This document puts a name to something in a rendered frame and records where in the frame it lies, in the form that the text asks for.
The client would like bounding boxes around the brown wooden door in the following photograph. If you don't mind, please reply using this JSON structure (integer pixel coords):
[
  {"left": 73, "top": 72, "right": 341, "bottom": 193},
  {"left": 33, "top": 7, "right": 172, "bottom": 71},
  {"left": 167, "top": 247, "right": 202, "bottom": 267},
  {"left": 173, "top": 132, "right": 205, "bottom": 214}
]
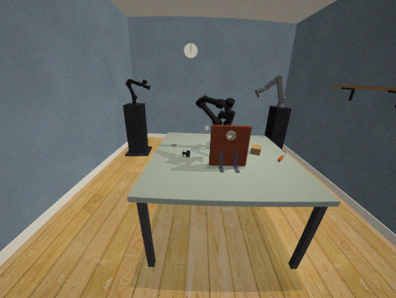
[{"left": 209, "top": 125, "right": 252, "bottom": 166}]

